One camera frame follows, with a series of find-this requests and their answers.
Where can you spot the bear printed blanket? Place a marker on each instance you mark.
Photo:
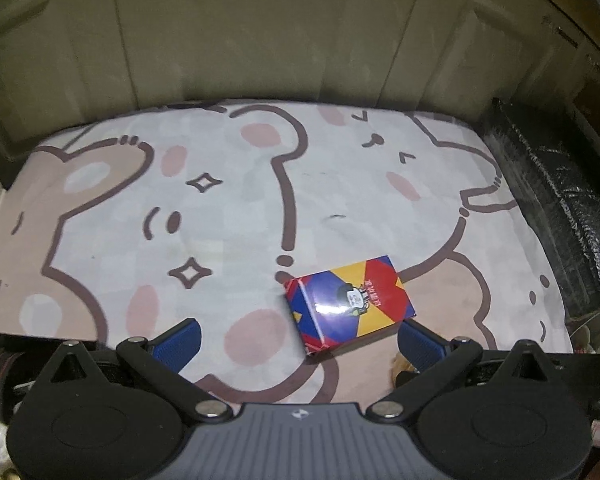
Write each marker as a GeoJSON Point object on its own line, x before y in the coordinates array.
{"type": "Point", "coordinates": [230, 220]}

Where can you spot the beige wardrobe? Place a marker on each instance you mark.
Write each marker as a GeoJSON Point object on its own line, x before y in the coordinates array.
{"type": "Point", "coordinates": [230, 35]}

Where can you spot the black box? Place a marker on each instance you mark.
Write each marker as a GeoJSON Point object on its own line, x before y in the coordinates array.
{"type": "Point", "coordinates": [30, 340]}

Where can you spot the small brown teddy bear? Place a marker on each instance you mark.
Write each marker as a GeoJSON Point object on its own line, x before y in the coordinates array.
{"type": "Point", "coordinates": [397, 365]}

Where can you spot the colourful card box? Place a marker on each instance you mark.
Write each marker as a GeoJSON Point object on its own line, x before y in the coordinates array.
{"type": "Point", "coordinates": [350, 305]}

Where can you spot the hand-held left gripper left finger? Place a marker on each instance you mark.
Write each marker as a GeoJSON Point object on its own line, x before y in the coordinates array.
{"type": "Point", "coordinates": [177, 342]}

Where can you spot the black bubble wrap bundle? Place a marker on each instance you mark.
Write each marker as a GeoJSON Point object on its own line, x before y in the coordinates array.
{"type": "Point", "coordinates": [555, 210]}

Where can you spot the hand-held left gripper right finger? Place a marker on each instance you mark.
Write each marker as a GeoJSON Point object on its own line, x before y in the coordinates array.
{"type": "Point", "coordinates": [420, 347]}

